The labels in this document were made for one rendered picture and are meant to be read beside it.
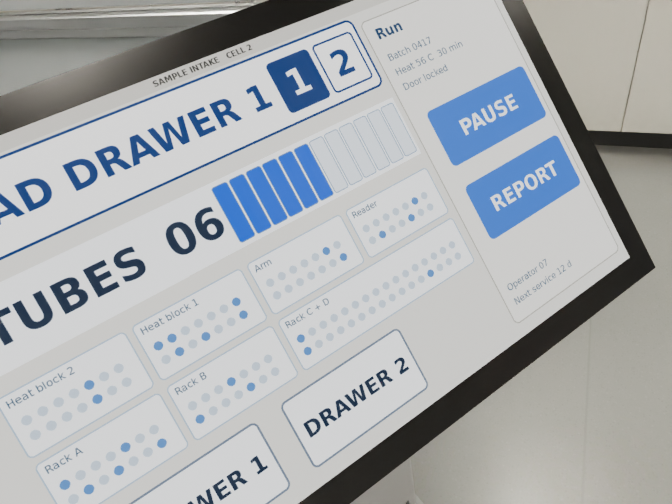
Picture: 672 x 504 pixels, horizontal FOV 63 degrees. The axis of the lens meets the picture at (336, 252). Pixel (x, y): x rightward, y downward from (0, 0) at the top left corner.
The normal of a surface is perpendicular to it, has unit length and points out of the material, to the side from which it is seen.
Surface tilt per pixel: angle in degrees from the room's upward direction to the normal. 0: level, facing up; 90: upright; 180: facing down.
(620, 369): 0
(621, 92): 90
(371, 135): 50
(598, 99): 90
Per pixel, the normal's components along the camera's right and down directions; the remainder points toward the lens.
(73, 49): -0.34, 0.66
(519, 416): -0.15, -0.75
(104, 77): 0.33, -0.11
